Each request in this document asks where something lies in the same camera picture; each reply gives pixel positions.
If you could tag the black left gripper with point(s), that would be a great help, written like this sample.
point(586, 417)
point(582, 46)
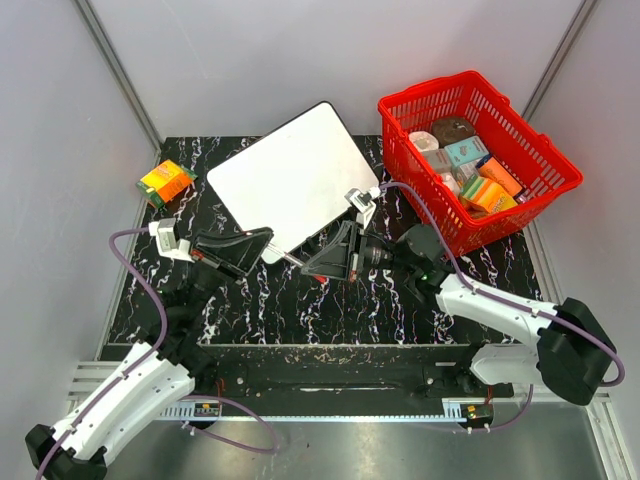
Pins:
point(237, 253)

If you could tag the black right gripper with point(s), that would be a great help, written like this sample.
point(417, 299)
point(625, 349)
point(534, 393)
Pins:
point(334, 263)

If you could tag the red whiteboard marker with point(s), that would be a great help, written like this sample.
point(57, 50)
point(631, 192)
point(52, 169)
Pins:
point(293, 260)

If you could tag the white whiteboard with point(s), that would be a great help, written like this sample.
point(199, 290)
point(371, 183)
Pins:
point(294, 180)

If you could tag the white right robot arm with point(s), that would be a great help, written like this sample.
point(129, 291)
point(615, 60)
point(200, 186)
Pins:
point(562, 347)

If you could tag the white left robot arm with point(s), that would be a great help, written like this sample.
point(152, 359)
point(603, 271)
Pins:
point(162, 367)

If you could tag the orange green snack box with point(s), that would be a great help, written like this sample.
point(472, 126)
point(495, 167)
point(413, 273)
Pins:
point(166, 181)

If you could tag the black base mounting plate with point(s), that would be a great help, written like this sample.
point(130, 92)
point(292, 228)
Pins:
point(435, 371)

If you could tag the white toilet paper roll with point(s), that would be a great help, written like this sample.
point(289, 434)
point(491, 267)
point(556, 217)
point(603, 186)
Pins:
point(423, 141)

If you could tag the yellow green sponge pack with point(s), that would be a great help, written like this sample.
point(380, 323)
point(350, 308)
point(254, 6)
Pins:
point(485, 195)

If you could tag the brown round lid jar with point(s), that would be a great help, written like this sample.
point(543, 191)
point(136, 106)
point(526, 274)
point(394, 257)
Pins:
point(451, 129)

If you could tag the red plastic shopping basket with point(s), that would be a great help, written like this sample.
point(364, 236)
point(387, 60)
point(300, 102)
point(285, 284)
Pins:
point(543, 171)

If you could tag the teal cardboard box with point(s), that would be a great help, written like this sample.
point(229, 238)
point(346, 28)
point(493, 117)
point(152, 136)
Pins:
point(465, 151)

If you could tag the orange blue box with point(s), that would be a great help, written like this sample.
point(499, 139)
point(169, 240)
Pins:
point(489, 167)

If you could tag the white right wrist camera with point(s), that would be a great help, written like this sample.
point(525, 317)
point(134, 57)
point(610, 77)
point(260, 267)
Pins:
point(365, 204)

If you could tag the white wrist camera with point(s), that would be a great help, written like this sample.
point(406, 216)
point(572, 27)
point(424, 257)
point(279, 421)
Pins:
point(168, 242)
point(365, 204)

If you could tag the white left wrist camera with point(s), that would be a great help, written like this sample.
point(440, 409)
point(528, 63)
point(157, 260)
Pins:
point(168, 242)

